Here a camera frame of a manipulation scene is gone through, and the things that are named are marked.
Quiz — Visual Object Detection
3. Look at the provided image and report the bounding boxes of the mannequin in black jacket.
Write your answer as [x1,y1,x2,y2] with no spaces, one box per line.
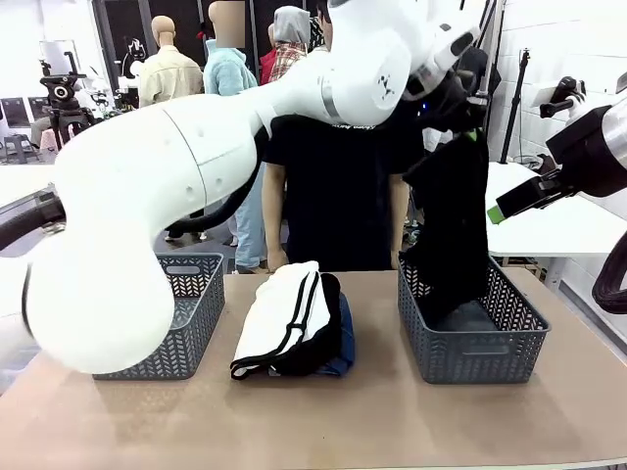
[462,43,504,117]

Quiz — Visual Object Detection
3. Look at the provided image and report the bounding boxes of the person in black t-shirt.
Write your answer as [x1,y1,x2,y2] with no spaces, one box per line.
[263,0,428,273]

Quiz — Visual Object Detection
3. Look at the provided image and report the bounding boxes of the mannequin with gray hood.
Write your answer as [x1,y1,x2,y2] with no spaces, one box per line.
[259,4,315,87]

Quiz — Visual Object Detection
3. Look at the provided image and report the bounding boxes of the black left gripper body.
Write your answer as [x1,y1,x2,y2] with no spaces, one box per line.
[410,68,490,134]

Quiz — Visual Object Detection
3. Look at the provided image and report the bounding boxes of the thin black shirt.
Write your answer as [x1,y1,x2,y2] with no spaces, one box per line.
[402,129,491,329]

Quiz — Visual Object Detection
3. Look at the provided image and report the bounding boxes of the folded blue jeans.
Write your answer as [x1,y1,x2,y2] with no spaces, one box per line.
[313,292,357,378]

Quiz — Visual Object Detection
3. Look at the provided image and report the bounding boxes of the mannequin in cream shirt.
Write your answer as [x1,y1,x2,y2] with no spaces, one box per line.
[138,14,210,244]

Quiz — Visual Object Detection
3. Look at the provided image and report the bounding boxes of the gray stool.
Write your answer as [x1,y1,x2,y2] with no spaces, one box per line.
[3,134,43,165]

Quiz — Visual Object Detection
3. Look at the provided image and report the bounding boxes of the black monitor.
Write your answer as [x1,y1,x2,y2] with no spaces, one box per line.
[26,96,50,121]
[0,97,24,129]

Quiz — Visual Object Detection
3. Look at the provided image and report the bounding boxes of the gray perforated plastic basket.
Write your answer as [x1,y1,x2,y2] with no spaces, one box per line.
[396,252,551,386]
[92,252,226,382]

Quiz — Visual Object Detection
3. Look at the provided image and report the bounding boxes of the thick black sweater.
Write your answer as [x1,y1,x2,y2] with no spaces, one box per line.
[266,272,344,377]

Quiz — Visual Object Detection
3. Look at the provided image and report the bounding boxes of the white table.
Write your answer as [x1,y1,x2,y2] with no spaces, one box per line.
[482,161,627,290]
[0,164,58,210]

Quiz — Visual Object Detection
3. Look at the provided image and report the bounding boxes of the person's left forearm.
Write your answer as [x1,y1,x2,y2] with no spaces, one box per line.
[390,200,410,254]

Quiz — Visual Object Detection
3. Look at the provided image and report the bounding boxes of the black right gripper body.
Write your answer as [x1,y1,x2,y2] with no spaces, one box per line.
[546,105,627,199]

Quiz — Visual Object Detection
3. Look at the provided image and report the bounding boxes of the mannequin in light blue fleece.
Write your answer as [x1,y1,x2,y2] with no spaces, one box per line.
[203,0,269,275]

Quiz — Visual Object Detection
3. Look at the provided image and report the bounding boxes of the black light stand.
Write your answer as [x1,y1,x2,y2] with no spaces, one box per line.
[499,47,533,165]

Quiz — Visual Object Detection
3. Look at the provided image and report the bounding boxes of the person's right hand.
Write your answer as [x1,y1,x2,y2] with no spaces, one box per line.
[266,248,291,273]

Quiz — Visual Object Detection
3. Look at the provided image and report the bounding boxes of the black camera on tripod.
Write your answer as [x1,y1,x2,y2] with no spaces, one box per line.
[38,51,97,151]

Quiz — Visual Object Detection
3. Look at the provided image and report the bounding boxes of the person's right forearm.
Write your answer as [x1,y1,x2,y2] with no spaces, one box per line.
[263,195,289,254]

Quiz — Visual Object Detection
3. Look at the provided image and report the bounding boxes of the white shirt with black trim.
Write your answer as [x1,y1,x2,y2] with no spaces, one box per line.
[229,260,342,381]

